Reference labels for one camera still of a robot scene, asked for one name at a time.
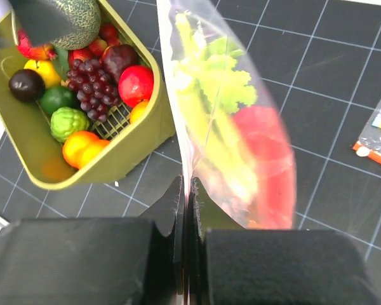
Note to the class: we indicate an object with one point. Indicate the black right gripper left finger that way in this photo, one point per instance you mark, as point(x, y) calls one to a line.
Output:
point(115, 260)

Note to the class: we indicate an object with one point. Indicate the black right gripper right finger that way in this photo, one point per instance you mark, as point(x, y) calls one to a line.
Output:
point(232, 265)

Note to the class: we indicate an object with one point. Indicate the clear polka-dot pink zip bag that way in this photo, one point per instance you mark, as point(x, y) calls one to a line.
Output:
point(171, 50)

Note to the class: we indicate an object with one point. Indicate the toy watermelon slice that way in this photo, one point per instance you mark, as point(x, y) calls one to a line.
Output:
point(266, 138)

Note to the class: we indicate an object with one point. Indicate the green celery stalk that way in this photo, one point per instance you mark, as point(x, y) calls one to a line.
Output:
point(210, 90)

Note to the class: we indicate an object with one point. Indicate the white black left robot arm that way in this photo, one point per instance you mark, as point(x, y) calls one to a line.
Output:
point(43, 21)

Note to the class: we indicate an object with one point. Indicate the clear bag orange zipper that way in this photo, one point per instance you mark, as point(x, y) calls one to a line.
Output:
point(365, 152)

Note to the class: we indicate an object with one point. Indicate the orange toy fruit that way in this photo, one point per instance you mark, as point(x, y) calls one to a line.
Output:
point(74, 145)
point(138, 110)
point(92, 150)

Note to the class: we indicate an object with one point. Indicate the light green custard apple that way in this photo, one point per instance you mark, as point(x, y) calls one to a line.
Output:
point(65, 121)

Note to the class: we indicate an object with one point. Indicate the purple toy grapes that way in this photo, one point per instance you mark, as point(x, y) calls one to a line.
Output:
point(94, 88)

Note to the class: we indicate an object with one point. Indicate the olive green plastic bin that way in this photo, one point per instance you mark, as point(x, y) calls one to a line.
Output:
point(28, 127)

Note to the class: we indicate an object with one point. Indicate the red toy apple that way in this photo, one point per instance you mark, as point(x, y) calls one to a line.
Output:
point(136, 84)

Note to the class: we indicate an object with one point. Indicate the green toy lime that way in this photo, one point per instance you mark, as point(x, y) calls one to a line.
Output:
point(57, 97)

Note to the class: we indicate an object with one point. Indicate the yellow toy lemon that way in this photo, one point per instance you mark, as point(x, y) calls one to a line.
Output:
point(46, 70)

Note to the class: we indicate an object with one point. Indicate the dark toy plum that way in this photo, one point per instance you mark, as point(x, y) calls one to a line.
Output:
point(26, 85)

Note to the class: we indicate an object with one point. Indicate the black grid cutting mat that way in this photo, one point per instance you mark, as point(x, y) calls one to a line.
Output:
point(321, 60)

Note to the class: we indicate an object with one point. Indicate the green toy melon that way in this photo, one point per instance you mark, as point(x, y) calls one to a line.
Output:
point(85, 17)

